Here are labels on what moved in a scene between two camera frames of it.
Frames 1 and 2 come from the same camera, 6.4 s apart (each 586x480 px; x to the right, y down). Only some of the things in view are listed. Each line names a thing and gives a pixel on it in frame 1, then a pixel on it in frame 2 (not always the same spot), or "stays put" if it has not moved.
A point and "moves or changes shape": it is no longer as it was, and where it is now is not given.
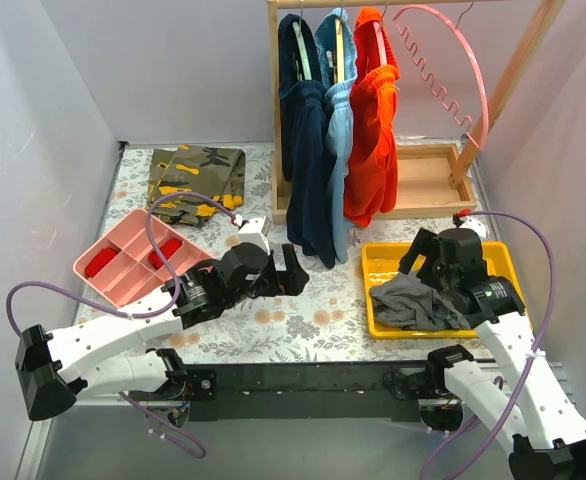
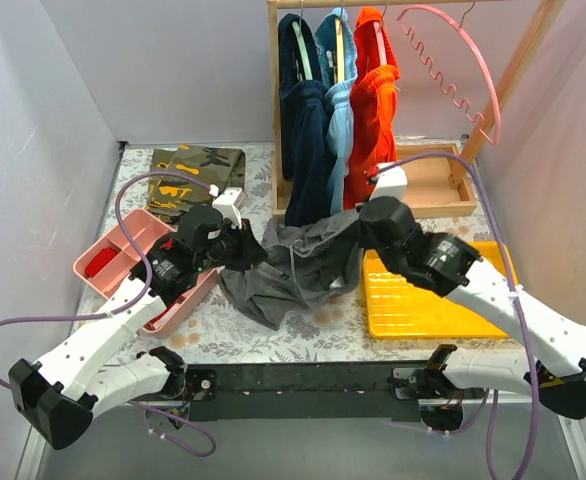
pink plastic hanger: [430, 75] moves or changes shape
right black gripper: [427, 263] → [365, 230]
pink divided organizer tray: [125, 268] stays put
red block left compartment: [101, 259] stays put
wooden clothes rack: [432, 178] stays put
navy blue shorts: [305, 137] stays put
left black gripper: [277, 280] → [246, 245]
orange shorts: [371, 139] stays put
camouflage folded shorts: [215, 172] stays put
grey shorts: [408, 302] → [302, 264]
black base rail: [305, 391] stays put
